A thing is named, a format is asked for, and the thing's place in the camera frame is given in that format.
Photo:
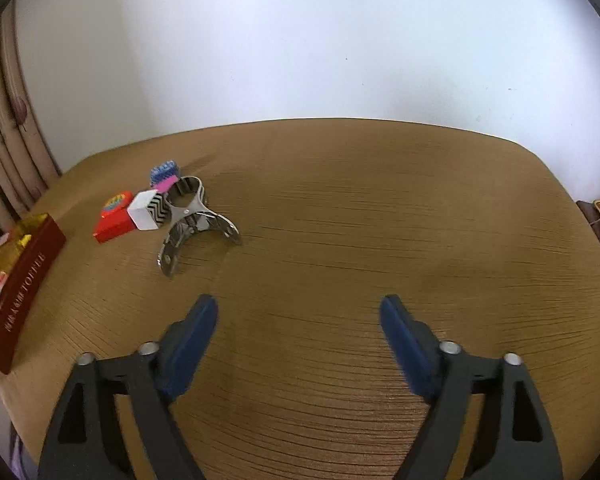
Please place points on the orange tape measure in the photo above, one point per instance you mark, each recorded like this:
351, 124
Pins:
116, 203

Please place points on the beige leaf print curtain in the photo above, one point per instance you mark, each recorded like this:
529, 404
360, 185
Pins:
10, 135

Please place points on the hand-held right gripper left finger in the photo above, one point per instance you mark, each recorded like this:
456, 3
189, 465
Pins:
187, 345

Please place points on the red tin box gold interior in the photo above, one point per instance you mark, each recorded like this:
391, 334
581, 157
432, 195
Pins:
25, 285

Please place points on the red rectangular box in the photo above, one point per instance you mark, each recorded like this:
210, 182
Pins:
111, 230

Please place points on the white zigzag block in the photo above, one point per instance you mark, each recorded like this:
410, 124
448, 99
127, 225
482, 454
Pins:
142, 215

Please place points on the large metal clip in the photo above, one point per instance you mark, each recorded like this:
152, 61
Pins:
190, 215

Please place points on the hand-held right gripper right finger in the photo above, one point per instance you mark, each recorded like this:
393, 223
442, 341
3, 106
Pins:
405, 345

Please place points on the pink block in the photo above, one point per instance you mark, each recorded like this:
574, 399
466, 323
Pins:
164, 186

